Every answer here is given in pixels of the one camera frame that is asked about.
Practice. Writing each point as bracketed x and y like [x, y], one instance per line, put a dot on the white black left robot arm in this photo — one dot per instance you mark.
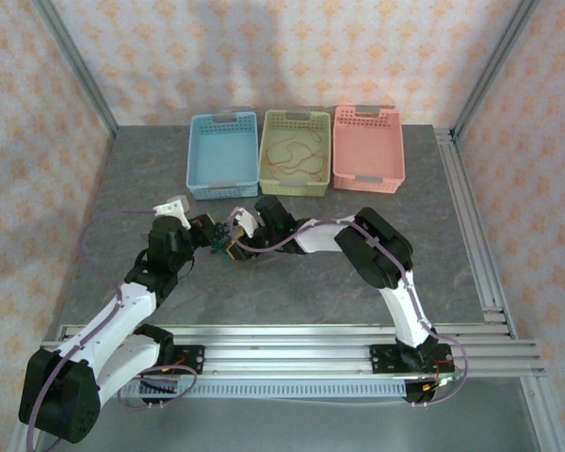
[117, 315]

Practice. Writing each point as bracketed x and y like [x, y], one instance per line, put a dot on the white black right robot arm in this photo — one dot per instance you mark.
[372, 254]

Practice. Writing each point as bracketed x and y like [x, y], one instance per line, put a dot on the blue plastic basket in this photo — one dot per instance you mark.
[222, 150]

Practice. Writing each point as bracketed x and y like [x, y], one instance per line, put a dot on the green plastic basket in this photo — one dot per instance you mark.
[296, 122]

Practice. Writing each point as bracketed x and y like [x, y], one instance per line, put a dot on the pink plastic basket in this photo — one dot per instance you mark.
[368, 148]

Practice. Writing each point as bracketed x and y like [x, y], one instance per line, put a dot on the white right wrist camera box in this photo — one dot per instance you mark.
[242, 220]

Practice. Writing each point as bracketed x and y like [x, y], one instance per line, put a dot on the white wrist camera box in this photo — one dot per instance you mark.
[242, 220]
[172, 212]

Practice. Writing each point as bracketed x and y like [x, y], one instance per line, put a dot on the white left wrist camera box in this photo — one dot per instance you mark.
[172, 212]

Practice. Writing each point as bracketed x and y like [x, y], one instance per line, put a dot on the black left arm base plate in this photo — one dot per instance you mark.
[193, 360]

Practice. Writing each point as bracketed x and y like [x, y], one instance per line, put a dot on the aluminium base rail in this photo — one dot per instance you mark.
[287, 358]

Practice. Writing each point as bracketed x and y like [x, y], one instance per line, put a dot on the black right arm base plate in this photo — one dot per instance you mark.
[386, 360]

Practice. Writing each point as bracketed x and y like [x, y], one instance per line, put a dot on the aluminium side rail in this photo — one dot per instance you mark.
[467, 212]

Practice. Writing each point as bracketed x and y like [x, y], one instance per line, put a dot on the aluminium frame post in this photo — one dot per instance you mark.
[491, 70]
[82, 70]

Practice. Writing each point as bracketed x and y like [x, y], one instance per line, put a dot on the aluminium frame leg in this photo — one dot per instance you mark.
[21, 438]
[544, 414]

